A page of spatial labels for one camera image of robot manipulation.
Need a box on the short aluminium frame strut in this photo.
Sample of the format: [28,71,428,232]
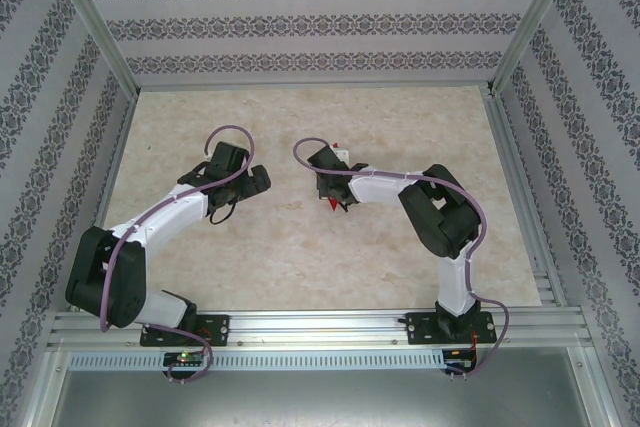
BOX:
[17,346,71,427]
[569,346,626,427]

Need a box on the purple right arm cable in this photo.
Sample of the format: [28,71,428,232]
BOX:
[291,136,512,383]

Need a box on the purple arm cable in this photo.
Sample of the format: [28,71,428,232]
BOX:
[99,124,260,386]
[291,136,512,383]

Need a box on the small controller board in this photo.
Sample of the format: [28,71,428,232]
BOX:
[163,351,206,368]
[443,349,476,368]

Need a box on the aluminium mounting rail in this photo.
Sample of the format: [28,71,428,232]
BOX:
[47,310,586,349]

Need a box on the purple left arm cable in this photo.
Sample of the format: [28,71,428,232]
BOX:
[99,124,260,386]

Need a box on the grey metal sheet panel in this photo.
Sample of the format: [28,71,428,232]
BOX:
[49,369,606,427]

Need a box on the aluminium table side rail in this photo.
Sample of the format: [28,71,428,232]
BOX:
[69,91,140,313]
[482,88,571,309]

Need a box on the red square paper sheet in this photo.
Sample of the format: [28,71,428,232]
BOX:
[327,140,341,212]

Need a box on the slanted aluminium frame post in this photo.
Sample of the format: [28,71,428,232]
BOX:
[485,0,587,97]
[42,0,141,98]

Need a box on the aluminium frame cross beam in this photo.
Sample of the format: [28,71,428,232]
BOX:
[134,79,494,92]

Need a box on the slotted grey cable duct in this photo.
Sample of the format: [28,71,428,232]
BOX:
[67,350,476,371]

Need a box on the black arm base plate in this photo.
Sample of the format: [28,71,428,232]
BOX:
[405,310,499,346]
[139,314,231,348]

